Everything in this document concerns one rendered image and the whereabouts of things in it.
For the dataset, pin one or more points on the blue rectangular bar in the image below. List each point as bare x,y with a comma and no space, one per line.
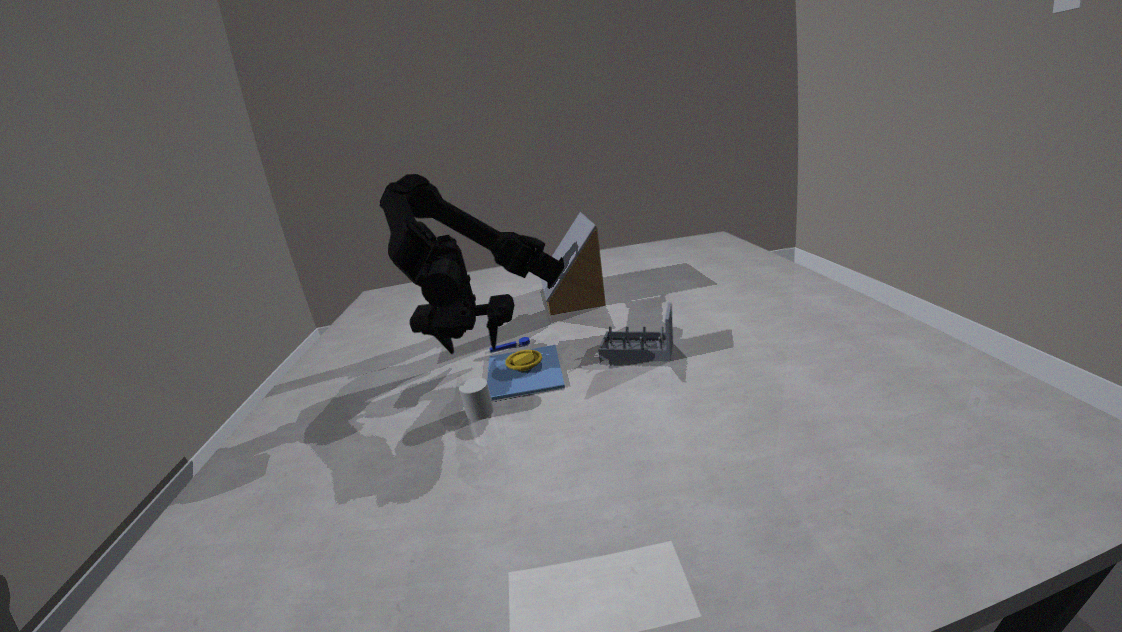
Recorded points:
522,341

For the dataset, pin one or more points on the blue flat mat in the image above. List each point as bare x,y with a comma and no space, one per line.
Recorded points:
504,382

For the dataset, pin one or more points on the grey cylinder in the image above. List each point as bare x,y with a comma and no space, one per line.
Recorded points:
476,398

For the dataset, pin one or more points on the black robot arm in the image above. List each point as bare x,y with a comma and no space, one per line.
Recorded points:
436,265

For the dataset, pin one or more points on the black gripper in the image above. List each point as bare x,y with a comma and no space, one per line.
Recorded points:
499,310

